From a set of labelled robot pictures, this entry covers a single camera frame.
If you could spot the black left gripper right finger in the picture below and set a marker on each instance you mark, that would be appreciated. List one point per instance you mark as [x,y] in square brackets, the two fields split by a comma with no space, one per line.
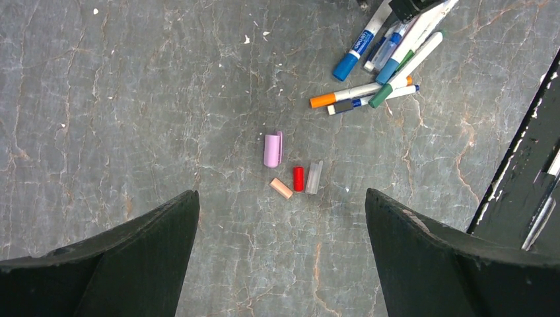
[427,268]

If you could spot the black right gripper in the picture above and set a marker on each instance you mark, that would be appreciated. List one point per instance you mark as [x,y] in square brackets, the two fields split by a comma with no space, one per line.
[406,10]

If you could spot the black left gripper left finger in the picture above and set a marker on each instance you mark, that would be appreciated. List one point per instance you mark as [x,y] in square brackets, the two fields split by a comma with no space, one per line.
[134,269]

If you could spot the blue capped white marker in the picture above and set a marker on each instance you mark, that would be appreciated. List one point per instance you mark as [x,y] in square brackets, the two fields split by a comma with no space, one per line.
[346,65]

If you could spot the clear pen cap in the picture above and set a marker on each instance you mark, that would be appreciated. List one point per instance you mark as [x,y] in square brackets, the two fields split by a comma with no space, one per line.
[313,179]

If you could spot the peach marker cap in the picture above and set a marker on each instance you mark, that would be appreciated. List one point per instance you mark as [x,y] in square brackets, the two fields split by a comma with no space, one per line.
[281,188]

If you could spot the red marker cap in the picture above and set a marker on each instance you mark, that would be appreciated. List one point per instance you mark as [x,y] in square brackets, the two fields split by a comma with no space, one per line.
[298,178]

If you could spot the pink highlighter cap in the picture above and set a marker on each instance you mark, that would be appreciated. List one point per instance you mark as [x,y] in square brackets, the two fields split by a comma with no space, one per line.
[273,150]

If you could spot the clear blue capped pen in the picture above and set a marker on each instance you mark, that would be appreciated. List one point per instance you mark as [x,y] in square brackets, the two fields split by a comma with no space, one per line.
[384,49]

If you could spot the orange capped white marker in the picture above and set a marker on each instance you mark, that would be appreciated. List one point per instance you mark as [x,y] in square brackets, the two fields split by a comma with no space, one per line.
[362,94]

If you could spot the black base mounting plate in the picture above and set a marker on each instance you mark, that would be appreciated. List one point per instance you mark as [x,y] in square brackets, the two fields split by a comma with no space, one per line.
[520,208]

